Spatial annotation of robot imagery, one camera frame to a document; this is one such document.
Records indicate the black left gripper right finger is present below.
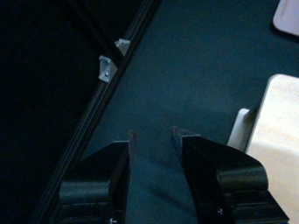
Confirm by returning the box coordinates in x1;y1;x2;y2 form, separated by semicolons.
169;125;291;224

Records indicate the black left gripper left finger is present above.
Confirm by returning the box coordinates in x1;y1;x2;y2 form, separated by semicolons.
57;130;137;224

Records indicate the grey plastic bowl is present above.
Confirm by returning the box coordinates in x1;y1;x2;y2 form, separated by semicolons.
271;0;299;37

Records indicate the pale grey flat piece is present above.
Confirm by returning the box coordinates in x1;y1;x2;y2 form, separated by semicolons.
225;107;257;153

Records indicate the white cutting board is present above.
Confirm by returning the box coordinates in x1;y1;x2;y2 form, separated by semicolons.
244;73;299;224

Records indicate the black aluminium frame rail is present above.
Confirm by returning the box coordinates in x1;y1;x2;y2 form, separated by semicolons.
26;0;164;224

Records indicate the grey metal corner bracket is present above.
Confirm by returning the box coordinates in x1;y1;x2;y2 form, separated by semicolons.
113;38;132;57
97;54;119;84

